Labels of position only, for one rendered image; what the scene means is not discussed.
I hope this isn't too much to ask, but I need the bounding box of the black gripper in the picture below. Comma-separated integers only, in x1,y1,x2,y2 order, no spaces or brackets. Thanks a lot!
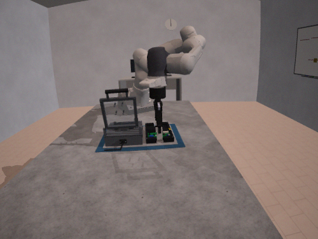
149,86,166,140

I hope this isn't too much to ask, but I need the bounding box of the green circuit board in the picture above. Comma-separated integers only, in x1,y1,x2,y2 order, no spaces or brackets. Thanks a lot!
148,131,170,138

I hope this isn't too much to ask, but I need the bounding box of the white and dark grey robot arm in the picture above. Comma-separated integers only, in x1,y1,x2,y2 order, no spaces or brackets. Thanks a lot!
128,26,206,106

